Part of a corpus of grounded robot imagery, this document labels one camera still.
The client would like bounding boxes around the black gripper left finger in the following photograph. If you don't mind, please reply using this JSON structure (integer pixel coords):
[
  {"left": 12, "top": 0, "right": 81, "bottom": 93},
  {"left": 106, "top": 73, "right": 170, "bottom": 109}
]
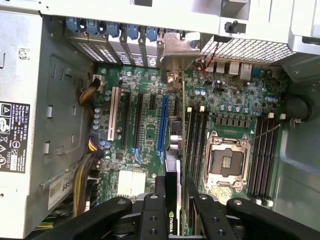
[{"left": 32, "top": 175, "right": 168, "bottom": 240}]

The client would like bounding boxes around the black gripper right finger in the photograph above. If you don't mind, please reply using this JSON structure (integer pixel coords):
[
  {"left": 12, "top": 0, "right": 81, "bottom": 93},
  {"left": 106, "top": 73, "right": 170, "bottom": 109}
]
[{"left": 184, "top": 176, "right": 320, "bottom": 240}]

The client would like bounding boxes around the graphics card with metal bracket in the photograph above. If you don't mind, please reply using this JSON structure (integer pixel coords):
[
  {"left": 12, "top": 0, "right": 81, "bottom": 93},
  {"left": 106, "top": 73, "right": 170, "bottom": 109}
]
[{"left": 159, "top": 32, "right": 202, "bottom": 240}]

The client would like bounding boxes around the silver chipset heatsink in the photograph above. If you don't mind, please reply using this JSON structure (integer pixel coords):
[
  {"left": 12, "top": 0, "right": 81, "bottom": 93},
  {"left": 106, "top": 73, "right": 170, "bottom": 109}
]
[{"left": 117, "top": 169, "right": 147, "bottom": 197}]

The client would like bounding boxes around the CPU socket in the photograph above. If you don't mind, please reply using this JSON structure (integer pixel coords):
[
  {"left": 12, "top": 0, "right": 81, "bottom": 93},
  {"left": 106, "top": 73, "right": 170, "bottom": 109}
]
[{"left": 203, "top": 129, "right": 251, "bottom": 194}]

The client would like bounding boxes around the metal socket cover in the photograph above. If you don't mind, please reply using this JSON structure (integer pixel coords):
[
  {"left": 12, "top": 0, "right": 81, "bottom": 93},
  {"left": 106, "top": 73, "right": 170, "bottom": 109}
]
[{"left": 203, "top": 129, "right": 251, "bottom": 194}]

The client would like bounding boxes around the green motherboard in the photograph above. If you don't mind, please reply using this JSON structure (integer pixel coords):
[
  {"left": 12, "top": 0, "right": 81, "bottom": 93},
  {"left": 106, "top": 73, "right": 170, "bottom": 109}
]
[{"left": 93, "top": 61, "right": 285, "bottom": 208}]

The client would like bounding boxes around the blue expansion slot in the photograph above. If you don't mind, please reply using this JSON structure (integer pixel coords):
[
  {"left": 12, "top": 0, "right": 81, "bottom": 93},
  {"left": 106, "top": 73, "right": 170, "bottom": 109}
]
[{"left": 157, "top": 96, "right": 169, "bottom": 155}]

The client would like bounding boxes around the black expansion slot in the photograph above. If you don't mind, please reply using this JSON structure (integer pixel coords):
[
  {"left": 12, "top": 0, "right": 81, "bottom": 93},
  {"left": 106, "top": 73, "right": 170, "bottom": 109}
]
[
  {"left": 133, "top": 93, "right": 145, "bottom": 149},
  {"left": 122, "top": 91, "right": 133, "bottom": 149}
]

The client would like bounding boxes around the open grey PC case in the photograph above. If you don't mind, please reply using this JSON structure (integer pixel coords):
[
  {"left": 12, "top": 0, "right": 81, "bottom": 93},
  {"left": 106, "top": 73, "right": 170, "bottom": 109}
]
[{"left": 0, "top": 0, "right": 320, "bottom": 240}]

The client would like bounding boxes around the locking lever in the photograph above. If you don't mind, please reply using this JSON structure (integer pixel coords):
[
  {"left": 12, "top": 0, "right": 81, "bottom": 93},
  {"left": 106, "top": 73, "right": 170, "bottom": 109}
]
[{"left": 252, "top": 124, "right": 281, "bottom": 141}]

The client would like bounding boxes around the white expansion slot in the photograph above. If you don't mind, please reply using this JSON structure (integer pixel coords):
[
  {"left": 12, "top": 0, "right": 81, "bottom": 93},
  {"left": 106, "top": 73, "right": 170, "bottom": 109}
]
[{"left": 107, "top": 86, "right": 120, "bottom": 142}]

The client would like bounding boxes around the black round speaker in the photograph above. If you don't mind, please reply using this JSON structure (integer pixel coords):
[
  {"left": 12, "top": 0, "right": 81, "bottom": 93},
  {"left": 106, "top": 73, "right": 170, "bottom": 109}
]
[{"left": 281, "top": 93, "right": 313, "bottom": 124}]

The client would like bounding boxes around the blue slot clip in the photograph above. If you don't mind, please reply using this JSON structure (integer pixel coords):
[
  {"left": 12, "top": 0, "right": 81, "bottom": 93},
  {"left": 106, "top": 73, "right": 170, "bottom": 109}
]
[
  {"left": 126, "top": 23, "right": 140, "bottom": 41},
  {"left": 146, "top": 24, "right": 159, "bottom": 42},
  {"left": 65, "top": 17, "right": 81, "bottom": 35},
  {"left": 106, "top": 21, "right": 121, "bottom": 38},
  {"left": 86, "top": 20, "right": 101, "bottom": 36}
]

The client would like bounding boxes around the silver power supply unit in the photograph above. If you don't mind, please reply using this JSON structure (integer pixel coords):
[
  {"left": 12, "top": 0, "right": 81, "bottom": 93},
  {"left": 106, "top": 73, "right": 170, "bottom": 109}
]
[{"left": 0, "top": 9, "right": 45, "bottom": 240}]

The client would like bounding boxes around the thick yellow black wire bundle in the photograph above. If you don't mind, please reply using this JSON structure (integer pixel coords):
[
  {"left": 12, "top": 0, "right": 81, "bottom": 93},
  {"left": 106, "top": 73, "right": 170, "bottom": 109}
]
[{"left": 73, "top": 149, "right": 105, "bottom": 218}]

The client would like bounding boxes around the thin yellow black wire bundle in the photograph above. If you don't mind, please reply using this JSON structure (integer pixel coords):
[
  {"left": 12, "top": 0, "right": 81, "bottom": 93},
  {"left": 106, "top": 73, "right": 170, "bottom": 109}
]
[{"left": 78, "top": 74, "right": 105, "bottom": 108}]

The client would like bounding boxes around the black case switch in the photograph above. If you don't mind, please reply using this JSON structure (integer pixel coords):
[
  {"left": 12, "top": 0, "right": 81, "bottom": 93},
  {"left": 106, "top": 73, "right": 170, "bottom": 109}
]
[{"left": 223, "top": 20, "right": 240, "bottom": 34}]

